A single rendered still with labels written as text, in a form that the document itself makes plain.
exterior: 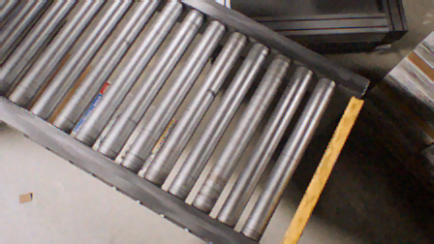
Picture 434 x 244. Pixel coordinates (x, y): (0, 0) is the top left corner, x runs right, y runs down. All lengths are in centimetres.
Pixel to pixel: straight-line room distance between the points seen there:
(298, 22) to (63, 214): 126
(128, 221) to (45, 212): 34
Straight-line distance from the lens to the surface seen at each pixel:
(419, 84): 153
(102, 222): 182
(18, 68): 117
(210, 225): 98
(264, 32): 114
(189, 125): 103
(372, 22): 197
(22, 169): 194
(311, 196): 101
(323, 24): 189
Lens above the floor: 178
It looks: 72 degrees down
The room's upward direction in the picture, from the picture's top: 10 degrees clockwise
